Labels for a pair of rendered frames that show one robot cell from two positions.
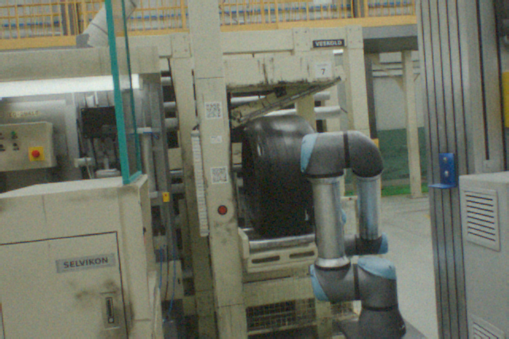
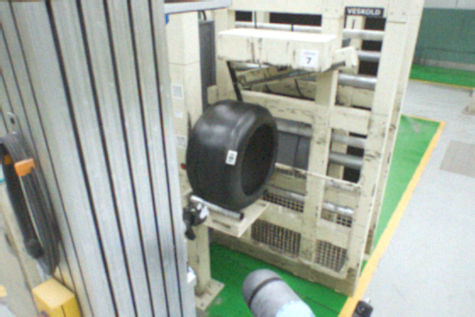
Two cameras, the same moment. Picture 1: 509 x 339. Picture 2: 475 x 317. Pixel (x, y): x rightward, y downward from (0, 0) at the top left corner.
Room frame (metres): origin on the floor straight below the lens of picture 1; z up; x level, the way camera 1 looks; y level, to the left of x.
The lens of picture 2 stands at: (0.96, -1.29, 2.05)
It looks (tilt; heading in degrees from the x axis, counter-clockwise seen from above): 27 degrees down; 41
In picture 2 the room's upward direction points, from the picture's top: straight up
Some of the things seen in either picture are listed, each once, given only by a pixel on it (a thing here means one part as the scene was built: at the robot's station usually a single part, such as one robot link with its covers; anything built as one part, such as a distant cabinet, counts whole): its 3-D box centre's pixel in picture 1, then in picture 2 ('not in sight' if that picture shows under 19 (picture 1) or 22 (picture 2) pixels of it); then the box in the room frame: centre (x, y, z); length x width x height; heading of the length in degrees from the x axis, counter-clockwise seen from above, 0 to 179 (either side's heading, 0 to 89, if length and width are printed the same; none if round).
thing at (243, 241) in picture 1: (239, 239); (203, 186); (2.24, 0.11, 0.90); 0.40 x 0.03 x 0.10; 10
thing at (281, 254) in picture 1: (284, 255); (215, 216); (2.13, -0.09, 0.83); 0.36 x 0.09 x 0.06; 100
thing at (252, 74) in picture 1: (273, 74); (276, 47); (2.58, -0.14, 1.71); 0.61 x 0.25 x 0.15; 100
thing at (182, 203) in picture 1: (189, 265); not in sight; (3.01, 0.48, 0.61); 0.33 x 0.06 x 0.86; 10
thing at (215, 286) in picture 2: not in sight; (198, 288); (2.20, 0.18, 0.02); 0.27 x 0.27 x 0.04; 10
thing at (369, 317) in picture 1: (380, 315); not in sight; (1.48, -0.35, 0.77); 0.15 x 0.15 x 0.10
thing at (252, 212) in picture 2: (277, 255); (228, 209); (2.27, -0.07, 0.80); 0.37 x 0.36 x 0.02; 10
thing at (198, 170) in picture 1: (200, 182); not in sight; (2.16, 0.26, 1.19); 0.05 x 0.04 x 0.48; 10
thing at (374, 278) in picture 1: (375, 279); not in sight; (1.48, -0.35, 0.88); 0.13 x 0.12 x 0.14; 79
